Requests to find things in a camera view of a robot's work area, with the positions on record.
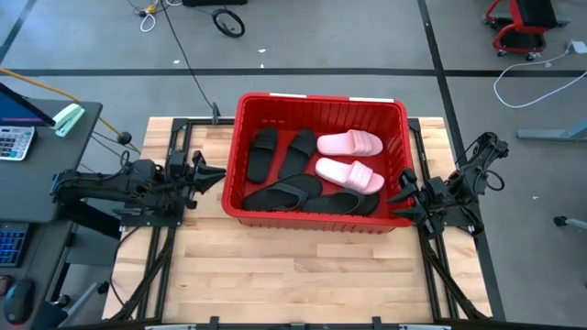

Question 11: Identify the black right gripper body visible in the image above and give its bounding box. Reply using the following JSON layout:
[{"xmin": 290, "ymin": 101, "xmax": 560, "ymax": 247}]
[{"xmin": 414, "ymin": 175, "xmax": 454, "ymax": 240}]

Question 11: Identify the black desk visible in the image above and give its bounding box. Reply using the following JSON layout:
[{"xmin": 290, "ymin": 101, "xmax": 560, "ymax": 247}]
[{"xmin": 0, "ymin": 97, "xmax": 104, "ymax": 225}]

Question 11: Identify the office chair base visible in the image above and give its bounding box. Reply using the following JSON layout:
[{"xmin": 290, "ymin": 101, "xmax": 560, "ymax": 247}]
[{"xmin": 552, "ymin": 214, "xmax": 587, "ymax": 231}]

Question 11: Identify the grey desk foot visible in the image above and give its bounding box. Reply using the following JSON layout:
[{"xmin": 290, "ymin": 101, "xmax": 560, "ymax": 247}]
[{"xmin": 516, "ymin": 117, "xmax": 587, "ymax": 142}]

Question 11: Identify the dark lower desk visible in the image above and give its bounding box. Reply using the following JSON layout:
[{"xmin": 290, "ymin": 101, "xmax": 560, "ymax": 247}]
[{"xmin": 0, "ymin": 219, "xmax": 77, "ymax": 330}]

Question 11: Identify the black monitor with blue screen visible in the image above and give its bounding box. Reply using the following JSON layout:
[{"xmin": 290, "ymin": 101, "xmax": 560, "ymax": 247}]
[{"xmin": 0, "ymin": 82, "xmax": 57, "ymax": 127}]

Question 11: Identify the long white floor cable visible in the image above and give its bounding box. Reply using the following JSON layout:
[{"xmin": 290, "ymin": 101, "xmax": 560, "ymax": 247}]
[{"xmin": 492, "ymin": 43, "xmax": 587, "ymax": 110}]

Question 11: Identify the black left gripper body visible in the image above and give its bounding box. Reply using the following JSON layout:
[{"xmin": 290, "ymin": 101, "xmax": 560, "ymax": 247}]
[{"xmin": 162, "ymin": 149, "xmax": 205, "ymax": 210}]

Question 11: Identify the coiled black cable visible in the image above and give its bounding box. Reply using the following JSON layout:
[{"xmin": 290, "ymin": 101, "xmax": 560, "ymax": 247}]
[{"xmin": 211, "ymin": 7, "xmax": 247, "ymax": 39}]

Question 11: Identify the grey calculator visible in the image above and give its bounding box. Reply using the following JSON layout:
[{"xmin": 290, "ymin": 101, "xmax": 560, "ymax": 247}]
[{"xmin": 0, "ymin": 126, "xmax": 37, "ymax": 162}]

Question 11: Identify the thin black floor cable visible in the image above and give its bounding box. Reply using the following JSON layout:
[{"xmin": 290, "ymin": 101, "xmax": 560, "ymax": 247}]
[{"xmin": 158, "ymin": 0, "xmax": 217, "ymax": 121}]

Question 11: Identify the mint green stapler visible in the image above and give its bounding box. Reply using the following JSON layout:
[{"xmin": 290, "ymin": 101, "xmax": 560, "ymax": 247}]
[{"xmin": 50, "ymin": 103, "xmax": 87, "ymax": 138}]

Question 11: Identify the black computer mouse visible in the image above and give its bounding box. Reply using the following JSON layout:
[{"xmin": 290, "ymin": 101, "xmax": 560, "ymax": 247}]
[{"xmin": 3, "ymin": 277, "xmax": 36, "ymax": 326}]

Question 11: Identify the white cable loop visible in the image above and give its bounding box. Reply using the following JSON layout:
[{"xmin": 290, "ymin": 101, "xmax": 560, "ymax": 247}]
[{"xmin": 138, "ymin": 0, "xmax": 184, "ymax": 34}]

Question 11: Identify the red plastic bin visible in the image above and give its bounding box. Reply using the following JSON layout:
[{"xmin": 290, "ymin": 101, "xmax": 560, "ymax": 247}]
[{"xmin": 221, "ymin": 92, "xmax": 415, "ymax": 236}]

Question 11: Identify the backlit keyboard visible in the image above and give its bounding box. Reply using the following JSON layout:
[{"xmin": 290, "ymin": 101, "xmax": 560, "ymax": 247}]
[{"xmin": 0, "ymin": 222, "xmax": 29, "ymax": 269}]

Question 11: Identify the black slide sandal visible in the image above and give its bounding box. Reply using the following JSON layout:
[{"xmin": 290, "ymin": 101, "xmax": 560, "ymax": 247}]
[
  {"xmin": 247, "ymin": 126, "xmax": 280, "ymax": 185},
  {"xmin": 278, "ymin": 128, "xmax": 318, "ymax": 181}
]

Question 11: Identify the pink slide sandal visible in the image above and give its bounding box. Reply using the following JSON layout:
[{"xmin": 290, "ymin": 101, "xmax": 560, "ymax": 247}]
[
  {"xmin": 314, "ymin": 157, "xmax": 386, "ymax": 196},
  {"xmin": 316, "ymin": 128, "xmax": 384, "ymax": 159}
]

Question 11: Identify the black aluminium table frame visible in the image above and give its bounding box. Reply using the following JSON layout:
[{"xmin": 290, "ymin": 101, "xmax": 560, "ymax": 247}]
[{"xmin": 103, "ymin": 116, "xmax": 494, "ymax": 330}]

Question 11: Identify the black flip flop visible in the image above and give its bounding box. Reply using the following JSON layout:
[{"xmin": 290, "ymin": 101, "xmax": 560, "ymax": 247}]
[
  {"xmin": 302, "ymin": 189, "xmax": 382, "ymax": 217},
  {"xmin": 241, "ymin": 172, "xmax": 325, "ymax": 213}
]

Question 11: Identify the red and black stool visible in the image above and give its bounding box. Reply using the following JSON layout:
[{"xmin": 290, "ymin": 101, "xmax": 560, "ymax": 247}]
[{"xmin": 484, "ymin": 0, "xmax": 572, "ymax": 62}]

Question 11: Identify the yellow cable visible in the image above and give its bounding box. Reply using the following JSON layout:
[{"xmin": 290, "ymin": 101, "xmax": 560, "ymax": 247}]
[{"xmin": 0, "ymin": 67, "xmax": 141, "ymax": 155}]

